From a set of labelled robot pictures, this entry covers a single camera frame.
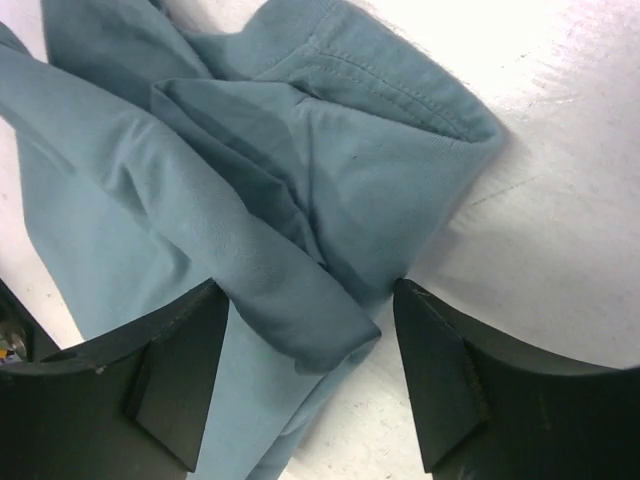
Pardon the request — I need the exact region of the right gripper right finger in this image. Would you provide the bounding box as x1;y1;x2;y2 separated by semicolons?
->
393;279;639;479

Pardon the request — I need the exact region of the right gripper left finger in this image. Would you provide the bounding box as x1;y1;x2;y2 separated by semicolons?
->
1;281;229;480

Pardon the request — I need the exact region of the grey-blue t-shirt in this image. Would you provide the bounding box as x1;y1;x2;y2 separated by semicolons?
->
1;1;502;479

